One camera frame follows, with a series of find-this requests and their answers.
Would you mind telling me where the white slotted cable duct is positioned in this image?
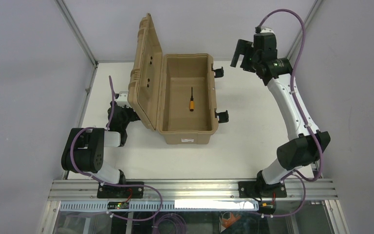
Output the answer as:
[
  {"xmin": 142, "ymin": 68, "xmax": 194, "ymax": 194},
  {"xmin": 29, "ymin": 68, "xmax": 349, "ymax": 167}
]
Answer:
[{"xmin": 59, "ymin": 199, "xmax": 259, "ymax": 213}]

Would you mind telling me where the upper black case latch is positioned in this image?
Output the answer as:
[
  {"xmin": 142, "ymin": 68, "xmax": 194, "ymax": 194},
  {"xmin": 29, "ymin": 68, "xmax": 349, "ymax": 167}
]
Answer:
[{"xmin": 212, "ymin": 67, "xmax": 224, "ymax": 78}]

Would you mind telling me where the orange handled screwdriver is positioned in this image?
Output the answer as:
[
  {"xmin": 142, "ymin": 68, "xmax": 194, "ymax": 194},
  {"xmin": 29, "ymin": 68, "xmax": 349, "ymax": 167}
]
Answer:
[{"xmin": 189, "ymin": 87, "xmax": 195, "ymax": 112}]

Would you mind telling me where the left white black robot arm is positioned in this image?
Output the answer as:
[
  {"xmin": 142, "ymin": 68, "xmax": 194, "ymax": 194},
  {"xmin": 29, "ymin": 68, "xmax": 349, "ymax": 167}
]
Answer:
[{"xmin": 61, "ymin": 91, "xmax": 140, "ymax": 185}]

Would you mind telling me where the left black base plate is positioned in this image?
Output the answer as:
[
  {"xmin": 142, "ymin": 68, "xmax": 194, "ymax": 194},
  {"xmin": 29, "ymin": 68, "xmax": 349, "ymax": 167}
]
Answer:
[{"xmin": 96, "ymin": 181, "xmax": 144, "ymax": 199}]

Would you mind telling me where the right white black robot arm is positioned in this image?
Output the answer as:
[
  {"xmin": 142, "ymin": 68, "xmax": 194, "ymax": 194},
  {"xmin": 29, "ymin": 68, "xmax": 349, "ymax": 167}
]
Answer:
[{"xmin": 231, "ymin": 26, "xmax": 331, "ymax": 198}]

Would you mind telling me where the aluminium mounting rail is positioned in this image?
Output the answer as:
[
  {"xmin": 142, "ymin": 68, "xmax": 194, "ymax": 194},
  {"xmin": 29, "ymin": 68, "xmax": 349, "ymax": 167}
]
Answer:
[{"xmin": 48, "ymin": 178, "xmax": 338, "ymax": 201}]

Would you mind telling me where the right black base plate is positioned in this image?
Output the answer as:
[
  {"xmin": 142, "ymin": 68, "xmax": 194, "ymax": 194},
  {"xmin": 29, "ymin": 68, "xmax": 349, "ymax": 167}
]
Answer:
[{"xmin": 238, "ymin": 180, "xmax": 287, "ymax": 198}]

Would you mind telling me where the tan plastic tool case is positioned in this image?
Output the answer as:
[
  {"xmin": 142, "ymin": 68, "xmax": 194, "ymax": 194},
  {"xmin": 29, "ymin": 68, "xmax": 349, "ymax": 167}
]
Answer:
[{"xmin": 128, "ymin": 14, "xmax": 219, "ymax": 144}]

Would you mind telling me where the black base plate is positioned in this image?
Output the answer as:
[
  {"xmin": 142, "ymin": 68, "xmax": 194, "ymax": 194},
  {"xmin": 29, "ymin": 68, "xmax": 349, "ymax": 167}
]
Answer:
[
  {"xmin": 96, "ymin": 181, "xmax": 144, "ymax": 199},
  {"xmin": 238, "ymin": 180, "xmax": 287, "ymax": 198}
]

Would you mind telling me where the orange object under table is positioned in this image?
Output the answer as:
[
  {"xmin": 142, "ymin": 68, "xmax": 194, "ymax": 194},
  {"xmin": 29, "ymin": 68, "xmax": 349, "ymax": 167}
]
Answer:
[{"xmin": 220, "ymin": 212, "xmax": 241, "ymax": 229}]

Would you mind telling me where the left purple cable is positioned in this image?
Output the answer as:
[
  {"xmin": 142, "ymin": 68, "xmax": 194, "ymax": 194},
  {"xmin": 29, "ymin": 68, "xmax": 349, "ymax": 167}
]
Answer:
[{"xmin": 70, "ymin": 75, "xmax": 187, "ymax": 234}]

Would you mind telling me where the lower black case latch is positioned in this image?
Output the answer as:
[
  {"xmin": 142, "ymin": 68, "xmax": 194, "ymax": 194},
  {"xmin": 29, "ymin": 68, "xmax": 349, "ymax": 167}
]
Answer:
[{"xmin": 215, "ymin": 110, "xmax": 229, "ymax": 123}]

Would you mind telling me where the black case latch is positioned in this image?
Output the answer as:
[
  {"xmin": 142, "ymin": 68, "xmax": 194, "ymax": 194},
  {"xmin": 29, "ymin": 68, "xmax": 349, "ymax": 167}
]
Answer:
[
  {"xmin": 212, "ymin": 67, "xmax": 224, "ymax": 78},
  {"xmin": 215, "ymin": 110, "xmax": 229, "ymax": 123}
]

